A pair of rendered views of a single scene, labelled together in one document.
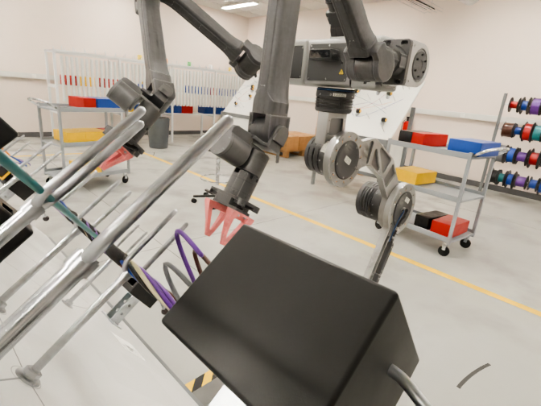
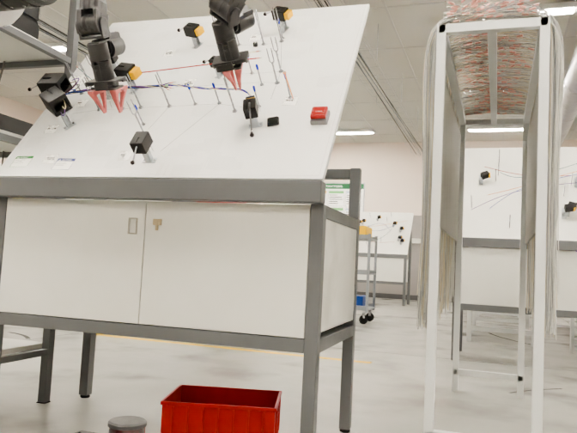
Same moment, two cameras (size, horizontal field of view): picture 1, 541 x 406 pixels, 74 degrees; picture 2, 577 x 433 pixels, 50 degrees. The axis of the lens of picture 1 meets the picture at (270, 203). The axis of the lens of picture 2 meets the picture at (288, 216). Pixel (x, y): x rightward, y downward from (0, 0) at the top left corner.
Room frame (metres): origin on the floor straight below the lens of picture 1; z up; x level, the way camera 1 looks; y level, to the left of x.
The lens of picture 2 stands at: (2.53, -0.21, 0.62)
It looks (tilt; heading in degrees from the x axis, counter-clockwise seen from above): 4 degrees up; 154
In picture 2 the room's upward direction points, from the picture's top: 3 degrees clockwise
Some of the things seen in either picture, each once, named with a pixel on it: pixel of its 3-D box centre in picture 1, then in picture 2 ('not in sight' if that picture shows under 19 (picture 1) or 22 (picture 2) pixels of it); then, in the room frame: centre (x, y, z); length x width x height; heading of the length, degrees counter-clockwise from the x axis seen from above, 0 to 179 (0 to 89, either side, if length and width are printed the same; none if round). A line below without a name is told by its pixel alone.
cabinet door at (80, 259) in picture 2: not in sight; (70, 258); (0.36, 0.06, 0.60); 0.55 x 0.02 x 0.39; 47
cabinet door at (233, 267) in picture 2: not in sight; (221, 266); (0.74, 0.46, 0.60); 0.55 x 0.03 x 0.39; 47
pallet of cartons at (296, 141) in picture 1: (291, 143); not in sight; (8.37, -0.36, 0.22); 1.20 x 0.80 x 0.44; 137
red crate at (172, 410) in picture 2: not in sight; (223, 415); (0.45, 0.61, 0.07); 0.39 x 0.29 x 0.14; 61
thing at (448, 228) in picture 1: (436, 190); not in sight; (3.50, -1.65, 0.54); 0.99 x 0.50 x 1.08; 38
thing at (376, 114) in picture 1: (363, 136); not in sight; (5.32, -1.27, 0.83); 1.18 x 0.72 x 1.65; 44
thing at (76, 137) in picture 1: (81, 142); not in sight; (4.37, 2.39, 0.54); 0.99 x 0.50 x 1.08; 146
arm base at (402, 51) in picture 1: (388, 60); not in sight; (1.07, -0.29, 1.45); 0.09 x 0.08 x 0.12; 45
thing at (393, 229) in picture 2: not in sight; (376, 256); (-6.59, 6.10, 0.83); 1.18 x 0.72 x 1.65; 45
